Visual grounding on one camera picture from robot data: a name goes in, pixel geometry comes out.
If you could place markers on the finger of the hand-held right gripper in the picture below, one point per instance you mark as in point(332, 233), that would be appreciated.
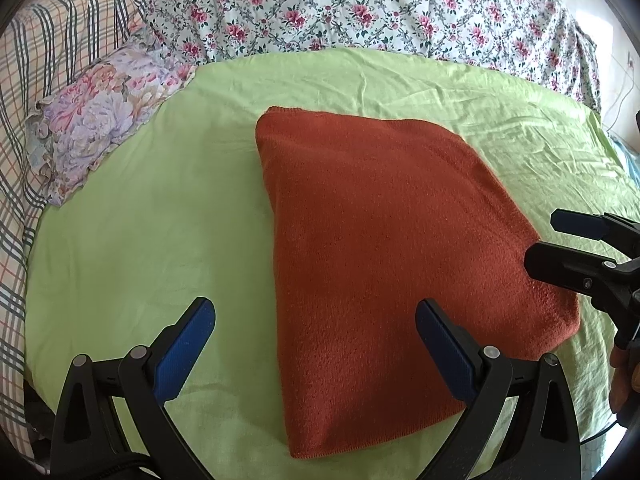
point(560, 265)
point(575, 222)

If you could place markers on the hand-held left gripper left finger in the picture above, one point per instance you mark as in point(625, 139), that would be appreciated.
point(187, 340)

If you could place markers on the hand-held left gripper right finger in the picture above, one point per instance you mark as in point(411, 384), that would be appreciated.
point(442, 345)

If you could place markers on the orange knitted sweater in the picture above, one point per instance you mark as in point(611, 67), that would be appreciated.
point(375, 235)

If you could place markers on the person's right hand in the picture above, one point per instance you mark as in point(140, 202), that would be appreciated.
point(622, 380)

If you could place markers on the light blue cloth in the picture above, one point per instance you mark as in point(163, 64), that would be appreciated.
point(629, 160)

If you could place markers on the light green bed sheet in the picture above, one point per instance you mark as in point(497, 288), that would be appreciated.
point(150, 235)

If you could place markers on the small purple floral pillow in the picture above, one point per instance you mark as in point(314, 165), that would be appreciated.
point(100, 120)

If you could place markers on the white floral quilt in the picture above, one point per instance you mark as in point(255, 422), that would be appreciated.
point(350, 5)

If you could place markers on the plaid bed sheet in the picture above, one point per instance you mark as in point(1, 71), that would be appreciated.
point(60, 45)

